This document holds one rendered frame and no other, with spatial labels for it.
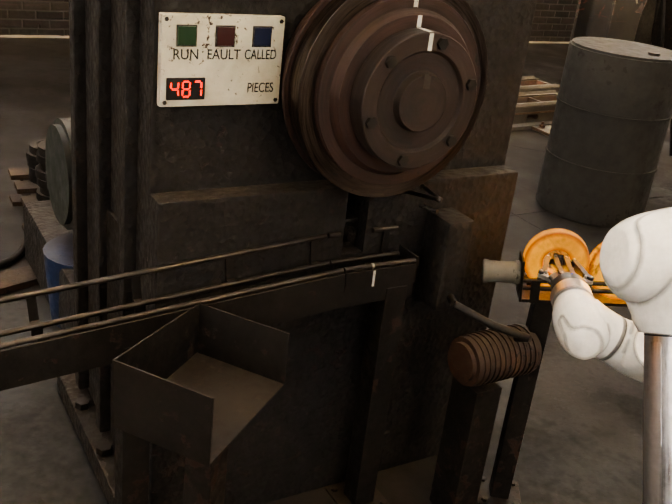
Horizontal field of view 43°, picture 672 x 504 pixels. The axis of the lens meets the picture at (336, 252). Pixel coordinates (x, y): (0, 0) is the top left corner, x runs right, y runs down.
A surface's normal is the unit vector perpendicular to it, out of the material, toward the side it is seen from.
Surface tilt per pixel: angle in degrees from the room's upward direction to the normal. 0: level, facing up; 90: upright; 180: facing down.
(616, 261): 83
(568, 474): 0
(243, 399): 5
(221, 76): 90
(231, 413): 5
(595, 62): 90
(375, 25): 43
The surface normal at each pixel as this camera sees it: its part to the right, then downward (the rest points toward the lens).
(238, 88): 0.49, 0.40
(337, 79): -0.51, 0.10
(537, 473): 0.11, -0.91
